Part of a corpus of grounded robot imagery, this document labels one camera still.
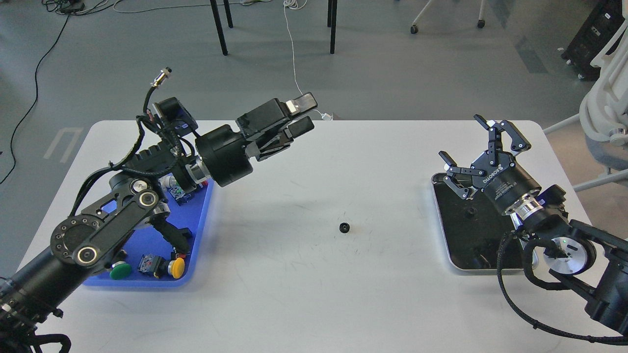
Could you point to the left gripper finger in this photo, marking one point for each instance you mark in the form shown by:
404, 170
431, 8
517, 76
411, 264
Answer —
299, 127
302, 104

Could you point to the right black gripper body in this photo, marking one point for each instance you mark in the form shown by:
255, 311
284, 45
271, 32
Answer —
505, 183

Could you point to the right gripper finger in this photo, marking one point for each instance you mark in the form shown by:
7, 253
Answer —
495, 146
451, 165

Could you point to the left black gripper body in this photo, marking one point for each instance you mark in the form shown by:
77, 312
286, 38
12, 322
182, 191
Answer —
262, 134

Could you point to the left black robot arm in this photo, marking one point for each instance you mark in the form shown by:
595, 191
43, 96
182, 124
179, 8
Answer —
116, 200

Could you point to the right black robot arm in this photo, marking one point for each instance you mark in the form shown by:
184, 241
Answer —
558, 254

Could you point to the metal tray black liner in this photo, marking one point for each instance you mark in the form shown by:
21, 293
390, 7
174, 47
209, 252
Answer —
471, 244

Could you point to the green white terminal button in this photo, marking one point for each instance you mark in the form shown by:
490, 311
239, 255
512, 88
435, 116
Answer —
169, 184

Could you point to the blue plastic tray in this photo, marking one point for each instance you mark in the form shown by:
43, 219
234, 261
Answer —
147, 240

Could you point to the white office chair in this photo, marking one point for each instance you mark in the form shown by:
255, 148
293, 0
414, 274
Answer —
603, 114

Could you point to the black square push button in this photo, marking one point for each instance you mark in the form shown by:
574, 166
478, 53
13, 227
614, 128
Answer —
178, 252

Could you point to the white chair base casters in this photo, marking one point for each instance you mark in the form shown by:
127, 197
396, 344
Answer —
435, 16

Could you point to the black equipment case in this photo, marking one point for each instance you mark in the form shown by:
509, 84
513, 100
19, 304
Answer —
597, 30

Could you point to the green mushroom push button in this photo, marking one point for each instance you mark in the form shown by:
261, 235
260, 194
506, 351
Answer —
120, 268

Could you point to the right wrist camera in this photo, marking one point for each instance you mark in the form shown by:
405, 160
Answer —
553, 198

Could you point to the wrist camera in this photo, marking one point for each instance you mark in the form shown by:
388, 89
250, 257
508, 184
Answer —
553, 198
173, 112

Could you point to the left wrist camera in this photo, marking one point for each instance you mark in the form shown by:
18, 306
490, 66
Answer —
173, 112

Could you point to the yellow push button switch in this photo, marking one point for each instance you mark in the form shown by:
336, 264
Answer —
158, 266

